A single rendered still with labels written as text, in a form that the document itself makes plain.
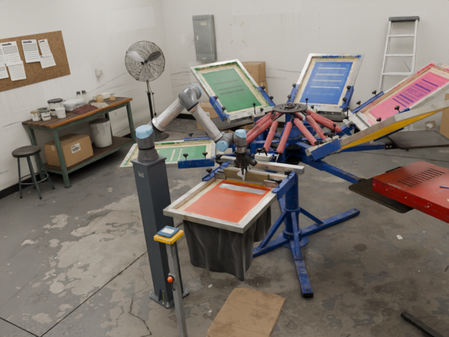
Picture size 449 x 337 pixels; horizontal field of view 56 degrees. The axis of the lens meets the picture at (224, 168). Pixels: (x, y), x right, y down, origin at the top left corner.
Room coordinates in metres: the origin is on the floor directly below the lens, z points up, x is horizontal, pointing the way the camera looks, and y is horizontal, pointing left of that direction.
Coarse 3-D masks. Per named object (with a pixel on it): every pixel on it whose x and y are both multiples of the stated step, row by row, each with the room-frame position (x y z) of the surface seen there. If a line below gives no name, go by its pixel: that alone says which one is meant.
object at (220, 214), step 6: (246, 186) 2.78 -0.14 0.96; (252, 186) 2.77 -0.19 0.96; (258, 186) 2.76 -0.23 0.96; (240, 192) 2.68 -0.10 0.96; (246, 192) 2.68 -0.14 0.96; (252, 198) 2.58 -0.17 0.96; (258, 198) 2.57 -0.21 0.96; (252, 204) 2.49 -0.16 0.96; (216, 210) 2.45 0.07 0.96; (222, 210) 2.44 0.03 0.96; (246, 210) 2.41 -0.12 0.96; (210, 216) 2.37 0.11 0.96; (216, 216) 2.37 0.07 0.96; (222, 216) 2.36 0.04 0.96; (228, 216) 2.35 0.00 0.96; (234, 216) 2.35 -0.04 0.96; (240, 216) 2.34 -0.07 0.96; (234, 222) 2.27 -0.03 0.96
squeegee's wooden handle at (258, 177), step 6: (228, 168) 2.87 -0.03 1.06; (228, 174) 2.87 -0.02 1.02; (234, 174) 2.84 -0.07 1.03; (246, 174) 2.79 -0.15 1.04; (252, 174) 2.76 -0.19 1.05; (258, 174) 2.74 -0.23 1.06; (264, 174) 2.72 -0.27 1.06; (246, 180) 2.79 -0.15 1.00; (252, 180) 2.76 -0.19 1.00; (258, 180) 2.74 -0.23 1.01
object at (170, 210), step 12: (240, 168) 3.02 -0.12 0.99; (192, 192) 2.67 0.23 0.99; (180, 204) 2.55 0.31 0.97; (264, 204) 2.41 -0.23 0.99; (180, 216) 2.37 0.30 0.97; (192, 216) 2.33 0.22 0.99; (204, 216) 2.31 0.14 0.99; (252, 216) 2.27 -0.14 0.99; (228, 228) 2.19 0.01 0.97; (240, 228) 2.15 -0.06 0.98
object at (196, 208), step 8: (232, 184) 2.83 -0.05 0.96; (240, 184) 2.82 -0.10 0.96; (208, 192) 2.73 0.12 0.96; (224, 192) 2.70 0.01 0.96; (232, 192) 2.70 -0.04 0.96; (200, 200) 2.61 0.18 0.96; (192, 208) 2.50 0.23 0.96; (200, 208) 2.49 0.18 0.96; (208, 208) 2.48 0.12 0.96; (216, 208) 2.47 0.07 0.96; (208, 216) 2.37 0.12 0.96
